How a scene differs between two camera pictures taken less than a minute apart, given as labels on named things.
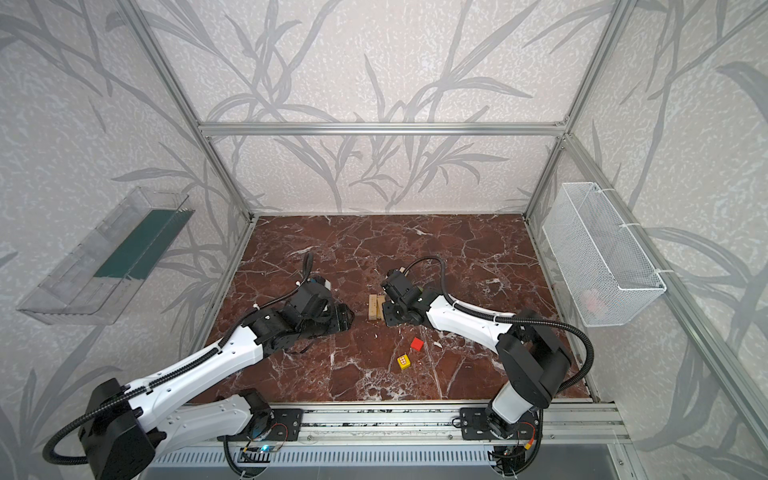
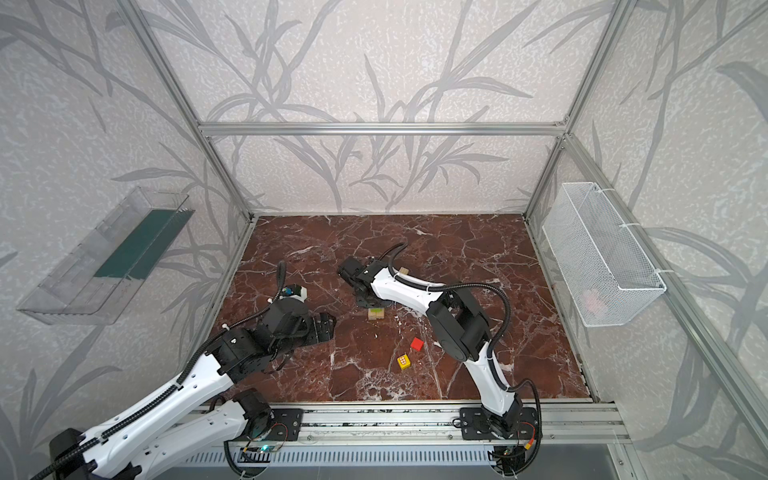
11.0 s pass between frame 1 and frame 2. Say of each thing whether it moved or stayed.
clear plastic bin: stayed
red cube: stayed
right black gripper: moved
